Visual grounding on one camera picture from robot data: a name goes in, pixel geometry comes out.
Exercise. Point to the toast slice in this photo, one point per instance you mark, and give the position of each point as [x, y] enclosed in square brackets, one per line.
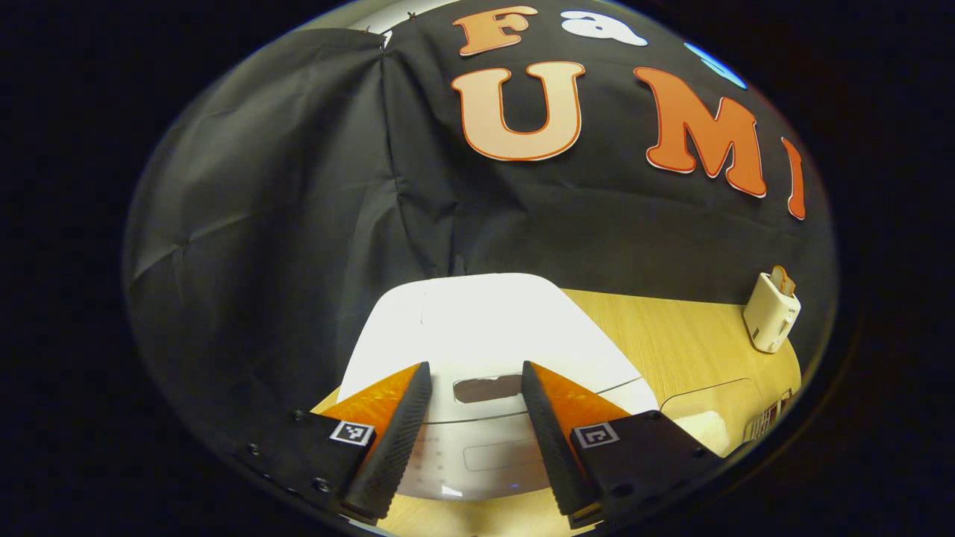
[782, 280]

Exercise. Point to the white rice cooker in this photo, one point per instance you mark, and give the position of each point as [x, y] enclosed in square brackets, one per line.
[485, 328]

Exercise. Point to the black backdrop cloth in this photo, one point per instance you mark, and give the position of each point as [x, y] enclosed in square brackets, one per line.
[283, 224]

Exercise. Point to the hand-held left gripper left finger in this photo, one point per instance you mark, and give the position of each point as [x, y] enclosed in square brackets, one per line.
[403, 447]

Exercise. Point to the white rice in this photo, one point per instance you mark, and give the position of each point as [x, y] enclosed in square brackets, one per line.
[707, 432]

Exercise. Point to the clear plastic rice box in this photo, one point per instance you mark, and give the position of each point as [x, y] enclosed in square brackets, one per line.
[709, 395]

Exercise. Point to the white toaster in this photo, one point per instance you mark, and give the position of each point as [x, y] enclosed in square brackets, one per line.
[770, 317]

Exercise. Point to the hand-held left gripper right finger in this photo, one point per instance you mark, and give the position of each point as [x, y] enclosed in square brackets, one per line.
[548, 447]

